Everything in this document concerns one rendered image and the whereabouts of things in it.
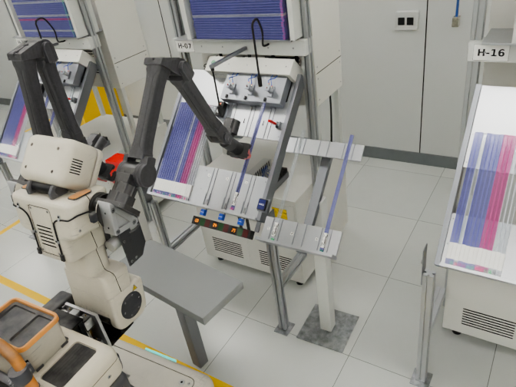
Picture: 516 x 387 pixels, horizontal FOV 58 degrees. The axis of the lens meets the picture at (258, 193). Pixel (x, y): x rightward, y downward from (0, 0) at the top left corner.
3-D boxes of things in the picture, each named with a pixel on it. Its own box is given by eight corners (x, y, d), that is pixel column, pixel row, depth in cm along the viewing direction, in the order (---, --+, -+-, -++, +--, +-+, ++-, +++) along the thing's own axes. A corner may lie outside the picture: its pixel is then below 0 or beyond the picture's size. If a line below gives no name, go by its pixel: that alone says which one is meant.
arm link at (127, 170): (112, 184, 144) (124, 187, 142) (124, 155, 147) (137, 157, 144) (130, 195, 152) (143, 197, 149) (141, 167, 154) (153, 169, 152)
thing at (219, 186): (259, 219, 210) (256, 217, 208) (154, 193, 244) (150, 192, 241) (271, 179, 213) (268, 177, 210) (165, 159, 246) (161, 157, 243)
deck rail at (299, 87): (266, 223, 212) (259, 221, 206) (262, 223, 213) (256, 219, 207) (306, 80, 220) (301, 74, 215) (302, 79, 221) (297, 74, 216)
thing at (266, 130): (284, 144, 217) (279, 140, 213) (177, 129, 250) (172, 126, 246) (302, 79, 221) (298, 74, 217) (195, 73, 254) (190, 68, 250)
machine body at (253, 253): (305, 292, 266) (294, 203, 233) (208, 261, 301) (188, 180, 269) (348, 228, 310) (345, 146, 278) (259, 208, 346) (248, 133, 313)
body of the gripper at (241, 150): (233, 142, 203) (223, 136, 197) (252, 144, 198) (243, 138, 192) (228, 156, 203) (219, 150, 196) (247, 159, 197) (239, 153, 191)
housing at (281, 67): (301, 88, 221) (289, 74, 209) (219, 82, 246) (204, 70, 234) (305, 73, 222) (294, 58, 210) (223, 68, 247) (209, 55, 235)
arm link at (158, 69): (141, 45, 149) (166, 45, 144) (168, 61, 161) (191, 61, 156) (114, 181, 147) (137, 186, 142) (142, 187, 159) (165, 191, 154)
